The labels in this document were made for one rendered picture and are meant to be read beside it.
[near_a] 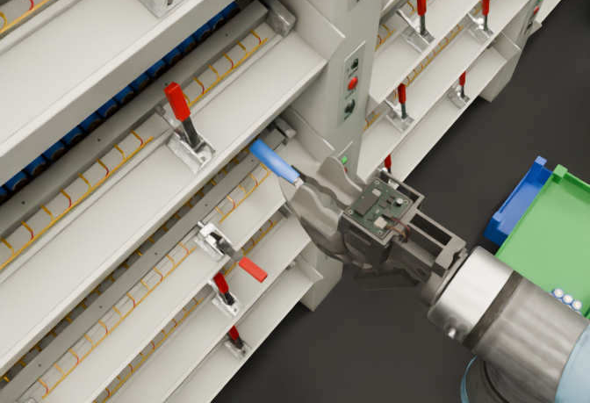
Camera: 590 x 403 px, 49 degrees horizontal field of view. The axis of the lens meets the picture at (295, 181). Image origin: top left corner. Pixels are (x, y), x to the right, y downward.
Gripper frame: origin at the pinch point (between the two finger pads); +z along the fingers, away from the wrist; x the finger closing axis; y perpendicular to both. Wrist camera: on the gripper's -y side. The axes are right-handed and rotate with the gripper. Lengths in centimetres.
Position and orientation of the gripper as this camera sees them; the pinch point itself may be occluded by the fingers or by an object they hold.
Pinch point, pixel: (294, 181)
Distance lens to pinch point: 73.9
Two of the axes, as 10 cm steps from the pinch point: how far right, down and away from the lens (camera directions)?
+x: -6.3, 6.6, -4.1
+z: -7.7, -5.5, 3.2
